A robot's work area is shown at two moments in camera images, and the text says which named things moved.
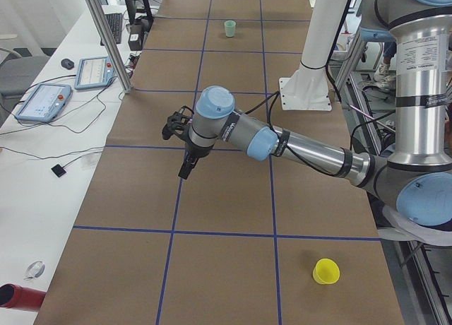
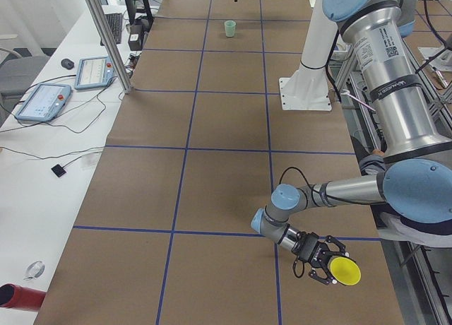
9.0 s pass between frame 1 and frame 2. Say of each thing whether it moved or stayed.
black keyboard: stayed
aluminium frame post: stayed
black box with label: stayed
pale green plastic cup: stayed
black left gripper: moved
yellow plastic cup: moved
